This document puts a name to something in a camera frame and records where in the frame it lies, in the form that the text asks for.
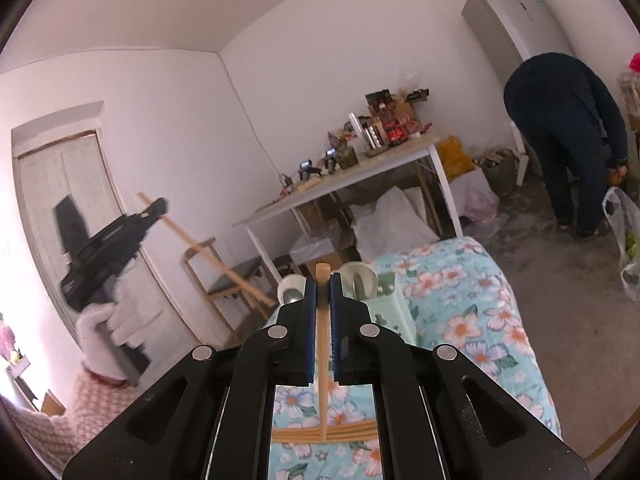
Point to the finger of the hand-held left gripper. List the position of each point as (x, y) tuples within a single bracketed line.
[(156, 209)]

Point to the pink cloth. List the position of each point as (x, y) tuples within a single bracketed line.
[(635, 62)]

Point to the white sack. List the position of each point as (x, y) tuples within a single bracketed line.
[(395, 225)]

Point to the green plastic utensil holder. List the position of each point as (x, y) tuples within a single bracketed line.
[(390, 305)]

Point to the green bin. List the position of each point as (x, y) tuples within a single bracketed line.
[(500, 175)]

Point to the pink plastic bag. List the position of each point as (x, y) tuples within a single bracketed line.
[(482, 205)]

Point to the metal ladle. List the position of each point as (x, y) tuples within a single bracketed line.
[(294, 297)]

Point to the white door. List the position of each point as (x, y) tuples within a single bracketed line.
[(40, 185)]

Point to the pile of wooden chopsticks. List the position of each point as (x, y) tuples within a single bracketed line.
[(350, 432)]

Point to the person's left hand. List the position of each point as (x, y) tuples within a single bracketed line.
[(105, 340)]

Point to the wooden chopstick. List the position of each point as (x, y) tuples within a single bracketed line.
[(322, 410), (220, 265)]

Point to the grey refrigerator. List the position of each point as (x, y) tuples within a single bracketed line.
[(520, 15)]

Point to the person's left forearm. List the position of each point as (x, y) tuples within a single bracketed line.
[(50, 430)]

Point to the white table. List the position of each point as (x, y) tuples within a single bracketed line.
[(350, 172)]

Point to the yellow bag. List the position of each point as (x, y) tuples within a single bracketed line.
[(455, 157)]

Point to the metal spoon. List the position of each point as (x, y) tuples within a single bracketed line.
[(359, 285)]

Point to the wooden chair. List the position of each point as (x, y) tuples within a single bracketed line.
[(235, 280)]

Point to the clear plastic bag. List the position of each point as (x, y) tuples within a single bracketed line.
[(625, 240)]

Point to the dark green jar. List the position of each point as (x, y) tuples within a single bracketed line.
[(346, 157)]

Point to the clear plastic box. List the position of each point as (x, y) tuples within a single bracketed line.
[(315, 247)]

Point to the large cardboard box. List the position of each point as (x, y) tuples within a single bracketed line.
[(631, 105)]

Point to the red bottle pack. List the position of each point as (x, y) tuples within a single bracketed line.
[(395, 127)]

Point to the floral blue blanket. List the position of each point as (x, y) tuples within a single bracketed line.
[(475, 320)]

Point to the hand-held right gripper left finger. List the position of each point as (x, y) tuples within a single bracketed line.
[(311, 340)]

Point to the black device with screen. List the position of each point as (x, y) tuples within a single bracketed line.
[(309, 170), (330, 160)]

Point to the metal cups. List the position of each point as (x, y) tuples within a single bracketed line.
[(374, 135)]

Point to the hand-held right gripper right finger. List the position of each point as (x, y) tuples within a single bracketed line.
[(335, 340)]

